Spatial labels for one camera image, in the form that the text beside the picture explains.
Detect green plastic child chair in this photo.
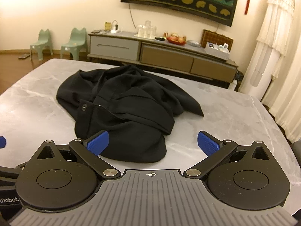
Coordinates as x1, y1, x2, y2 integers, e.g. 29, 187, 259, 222
30, 29, 53, 61
60, 27, 86, 60

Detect white organizer box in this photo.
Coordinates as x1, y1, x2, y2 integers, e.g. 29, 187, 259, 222
204, 42, 230, 60

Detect white lace-covered standing air conditioner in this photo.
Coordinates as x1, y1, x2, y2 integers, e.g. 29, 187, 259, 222
240, 0, 295, 104

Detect dark upholstered chair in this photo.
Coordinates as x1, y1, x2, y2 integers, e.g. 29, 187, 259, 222
291, 140, 301, 170

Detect black pants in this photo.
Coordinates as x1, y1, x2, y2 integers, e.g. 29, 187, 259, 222
56, 65, 204, 163

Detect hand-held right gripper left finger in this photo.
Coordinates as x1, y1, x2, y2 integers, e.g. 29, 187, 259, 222
29, 131, 118, 179

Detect black wire trash bin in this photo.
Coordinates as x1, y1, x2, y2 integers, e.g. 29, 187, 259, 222
235, 71, 245, 86

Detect cream window curtain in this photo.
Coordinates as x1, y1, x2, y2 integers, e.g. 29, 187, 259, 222
261, 0, 301, 140

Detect brown wooden box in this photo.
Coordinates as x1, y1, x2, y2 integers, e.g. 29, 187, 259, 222
201, 29, 234, 52

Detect grey television cable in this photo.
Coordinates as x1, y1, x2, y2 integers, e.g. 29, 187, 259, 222
128, 2, 138, 32

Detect grey and brown television cabinet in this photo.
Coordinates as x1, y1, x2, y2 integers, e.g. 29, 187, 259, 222
87, 31, 239, 89

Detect red fruit bowl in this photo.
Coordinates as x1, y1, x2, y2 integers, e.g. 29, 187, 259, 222
166, 32, 187, 45

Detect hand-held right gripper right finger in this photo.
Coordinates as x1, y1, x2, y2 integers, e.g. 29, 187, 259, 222
183, 131, 273, 179

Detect set of clear glass cups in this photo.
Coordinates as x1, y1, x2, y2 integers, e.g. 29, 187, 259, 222
135, 21, 157, 39

